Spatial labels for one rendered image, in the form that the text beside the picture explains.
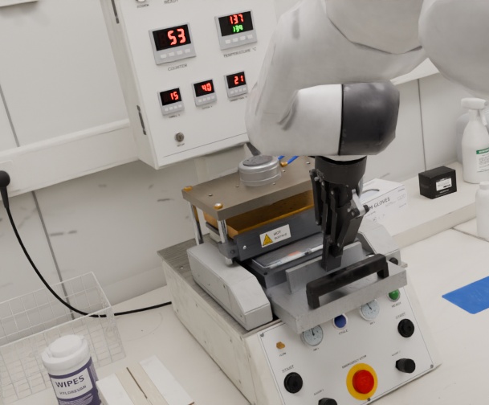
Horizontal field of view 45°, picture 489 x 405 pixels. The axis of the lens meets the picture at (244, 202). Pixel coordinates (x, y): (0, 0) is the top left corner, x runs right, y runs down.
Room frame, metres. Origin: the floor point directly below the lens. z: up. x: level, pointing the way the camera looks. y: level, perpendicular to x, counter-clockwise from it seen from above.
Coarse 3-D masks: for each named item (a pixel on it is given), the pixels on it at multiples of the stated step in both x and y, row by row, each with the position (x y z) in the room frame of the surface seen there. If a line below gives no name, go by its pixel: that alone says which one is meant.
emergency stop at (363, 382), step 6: (360, 372) 0.85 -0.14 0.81; (366, 372) 0.85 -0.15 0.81; (354, 378) 0.84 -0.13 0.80; (360, 378) 0.84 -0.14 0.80; (366, 378) 0.84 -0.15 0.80; (372, 378) 0.85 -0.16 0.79; (354, 384) 0.84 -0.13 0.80; (360, 384) 0.84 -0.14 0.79; (366, 384) 0.84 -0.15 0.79; (372, 384) 0.84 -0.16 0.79; (360, 390) 0.83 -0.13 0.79; (366, 390) 0.84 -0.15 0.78
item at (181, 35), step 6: (168, 30) 1.17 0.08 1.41; (174, 30) 1.18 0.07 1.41; (180, 30) 1.18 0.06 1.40; (162, 36) 1.17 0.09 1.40; (168, 36) 1.17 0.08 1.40; (174, 36) 1.18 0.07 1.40; (180, 36) 1.18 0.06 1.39; (162, 42) 1.17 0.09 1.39; (168, 42) 1.17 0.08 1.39; (174, 42) 1.18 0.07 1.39; (180, 42) 1.18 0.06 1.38; (186, 42) 1.18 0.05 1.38
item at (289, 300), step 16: (320, 256) 0.91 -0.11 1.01; (352, 256) 0.93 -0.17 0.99; (288, 272) 0.88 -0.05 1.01; (304, 272) 0.89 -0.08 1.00; (320, 272) 0.90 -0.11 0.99; (400, 272) 0.88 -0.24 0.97; (272, 288) 0.90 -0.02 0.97; (288, 288) 0.88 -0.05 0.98; (304, 288) 0.88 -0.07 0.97; (352, 288) 0.85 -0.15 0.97; (368, 288) 0.85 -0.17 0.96; (384, 288) 0.86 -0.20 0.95; (272, 304) 0.87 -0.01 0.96; (288, 304) 0.84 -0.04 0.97; (304, 304) 0.83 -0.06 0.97; (320, 304) 0.82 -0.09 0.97; (336, 304) 0.83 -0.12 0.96; (352, 304) 0.84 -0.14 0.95; (288, 320) 0.82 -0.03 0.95; (304, 320) 0.80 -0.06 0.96; (320, 320) 0.82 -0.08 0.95
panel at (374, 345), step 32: (352, 320) 0.90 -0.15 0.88; (384, 320) 0.91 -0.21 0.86; (416, 320) 0.93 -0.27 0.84; (288, 352) 0.85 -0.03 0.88; (320, 352) 0.86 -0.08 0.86; (352, 352) 0.87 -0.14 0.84; (384, 352) 0.88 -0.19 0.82; (416, 352) 0.90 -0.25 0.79; (320, 384) 0.83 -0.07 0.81; (384, 384) 0.86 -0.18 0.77
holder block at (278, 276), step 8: (312, 256) 0.95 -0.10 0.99; (240, 264) 1.00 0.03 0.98; (248, 264) 0.96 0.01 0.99; (288, 264) 0.93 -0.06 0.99; (296, 264) 0.93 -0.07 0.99; (256, 272) 0.93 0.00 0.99; (264, 272) 0.92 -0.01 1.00; (272, 272) 0.91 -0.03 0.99; (280, 272) 0.92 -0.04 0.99; (264, 280) 0.91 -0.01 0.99; (272, 280) 0.91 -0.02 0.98; (280, 280) 0.92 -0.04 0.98
